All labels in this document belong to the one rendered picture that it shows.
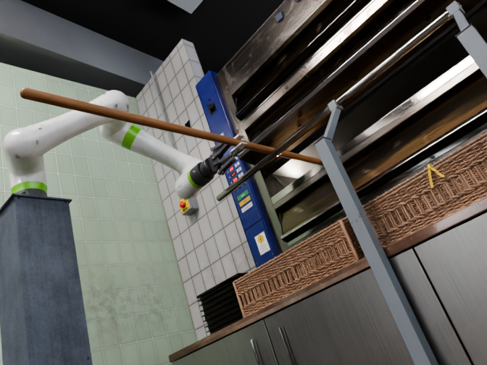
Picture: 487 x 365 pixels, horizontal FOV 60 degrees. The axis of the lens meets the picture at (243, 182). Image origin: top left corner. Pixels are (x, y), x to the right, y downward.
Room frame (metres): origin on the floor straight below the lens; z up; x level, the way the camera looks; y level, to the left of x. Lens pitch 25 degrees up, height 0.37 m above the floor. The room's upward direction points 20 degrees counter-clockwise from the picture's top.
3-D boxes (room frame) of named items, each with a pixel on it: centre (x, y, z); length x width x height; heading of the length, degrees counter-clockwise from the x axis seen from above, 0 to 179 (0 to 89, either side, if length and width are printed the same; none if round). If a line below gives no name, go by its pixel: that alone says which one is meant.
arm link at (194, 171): (1.59, 0.15, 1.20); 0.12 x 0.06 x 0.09; 141
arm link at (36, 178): (1.38, 0.80, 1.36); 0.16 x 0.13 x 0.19; 28
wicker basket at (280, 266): (1.67, -0.19, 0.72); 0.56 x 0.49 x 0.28; 52
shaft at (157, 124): (1.48, -0.07, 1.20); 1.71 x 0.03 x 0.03; 142
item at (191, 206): (2.43, 0.38, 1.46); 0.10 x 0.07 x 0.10; 50
